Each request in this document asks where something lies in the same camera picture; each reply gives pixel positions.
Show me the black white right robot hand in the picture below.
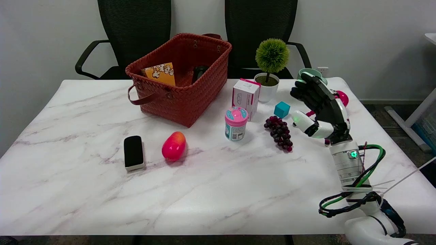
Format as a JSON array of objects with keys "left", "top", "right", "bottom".
[{"left": 291, "top": 72, "right": 353, "bottom": 145}]

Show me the pink lid gum jar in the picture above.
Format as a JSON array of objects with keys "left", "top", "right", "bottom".
[{"left": 224, "top": 107, "right": 249, "bottom": 142}]

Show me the pink ball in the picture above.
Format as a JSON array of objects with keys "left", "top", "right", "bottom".
[{"left": 335, "top": 90, "right": 349, "bottom": 107}]

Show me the pink flexible tripod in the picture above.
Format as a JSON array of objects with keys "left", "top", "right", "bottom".
[{"left": 306, "top": 91, "right": 341, "bottom": 146}]

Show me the green mug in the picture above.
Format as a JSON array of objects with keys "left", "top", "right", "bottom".
[{"left": 297, "top": 68, "right": 328, "bottom": 85}]

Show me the teal cube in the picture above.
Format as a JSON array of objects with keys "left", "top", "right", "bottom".
[{"left": 274, "top": 101, "right": 291, "bottom": 119}]

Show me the purple grape bunch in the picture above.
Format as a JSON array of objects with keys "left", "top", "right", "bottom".
[{"left": 264, "top": 116, "right": 293, "bottom": 152}]

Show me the white side desk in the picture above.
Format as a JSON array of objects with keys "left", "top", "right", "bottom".
[{"left": 385, "top": 33, "right": 436, "bottom": 152}]

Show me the green ball potted plant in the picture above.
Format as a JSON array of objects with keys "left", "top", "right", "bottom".
[{"left": 254, "top": 38, "right": 290, "bottom": 103}]

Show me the pink white carton box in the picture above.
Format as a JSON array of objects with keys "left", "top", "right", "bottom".
[{"left": 232, "top": 78, "right": 261, "bottom": 121}]

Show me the white zip tie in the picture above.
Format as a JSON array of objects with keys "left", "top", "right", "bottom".
[{"left": 342, "top": 157, "right": 436, "bottom": 196}]

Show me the black mesh office chair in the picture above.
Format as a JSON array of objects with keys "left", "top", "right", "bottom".
[
  {"left": 75, "top": 0, "right": 172, "bottom": 80},
  {"left": 225, "top": 0, "right": 312, "bottom": 79}
]

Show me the black object in basket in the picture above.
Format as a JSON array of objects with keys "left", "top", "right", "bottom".
[{"left": 192, "top": 65, "right": 209, "bottom": 84}]

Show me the red woven basket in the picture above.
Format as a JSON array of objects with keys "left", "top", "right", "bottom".
[{"left": 125, "top": 33, "right": 233, "bottom": 128}]

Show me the red toy mango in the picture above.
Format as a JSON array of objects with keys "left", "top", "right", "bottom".
[{"left": 161, "top": 131, "right": 187, "bottom": 162}]

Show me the yellow popcorn box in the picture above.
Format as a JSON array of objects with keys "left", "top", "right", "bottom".
[{"left": 141, "top": 62, "right": 176, "bottom": 86}]

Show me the black whiteboard eraser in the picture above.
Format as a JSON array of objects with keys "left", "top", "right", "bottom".
[{"left": 123, "top": 135, "right": 145, "bottom": 172}]

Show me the black green cable bundle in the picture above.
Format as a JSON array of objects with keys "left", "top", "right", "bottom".
[{"left": 319, "top": 144, "right": 406, "bottom": 238}]

